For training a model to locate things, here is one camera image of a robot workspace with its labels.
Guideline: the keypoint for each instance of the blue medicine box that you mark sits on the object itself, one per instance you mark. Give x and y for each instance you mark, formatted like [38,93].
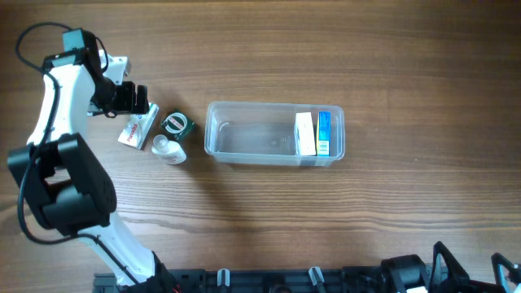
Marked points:
[323,133]

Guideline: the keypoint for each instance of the small white bottle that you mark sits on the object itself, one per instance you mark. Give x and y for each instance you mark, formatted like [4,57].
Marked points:
[170,152]

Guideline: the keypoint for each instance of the white medicine box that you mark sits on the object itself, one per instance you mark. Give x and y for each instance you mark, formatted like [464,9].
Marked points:
[305,140]

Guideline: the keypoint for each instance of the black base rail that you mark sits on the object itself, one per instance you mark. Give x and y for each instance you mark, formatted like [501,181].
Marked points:
[347,279]

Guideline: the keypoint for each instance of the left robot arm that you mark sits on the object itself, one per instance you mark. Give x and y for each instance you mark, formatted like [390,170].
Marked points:
[61,180]

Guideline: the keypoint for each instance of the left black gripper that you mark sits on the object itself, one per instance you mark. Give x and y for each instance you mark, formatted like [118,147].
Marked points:
[133,98]

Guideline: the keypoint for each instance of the green Zam-Buk box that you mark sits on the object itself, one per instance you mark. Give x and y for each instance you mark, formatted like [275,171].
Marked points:
[177,125]

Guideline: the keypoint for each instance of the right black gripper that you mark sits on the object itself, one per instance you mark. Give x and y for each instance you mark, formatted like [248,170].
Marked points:
[444,276]

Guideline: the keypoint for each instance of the white Panadol box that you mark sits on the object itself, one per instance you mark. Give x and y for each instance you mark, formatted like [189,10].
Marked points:
[138,127]

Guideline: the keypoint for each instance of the clear plastic container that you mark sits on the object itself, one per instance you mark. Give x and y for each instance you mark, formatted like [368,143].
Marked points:
[265,133]

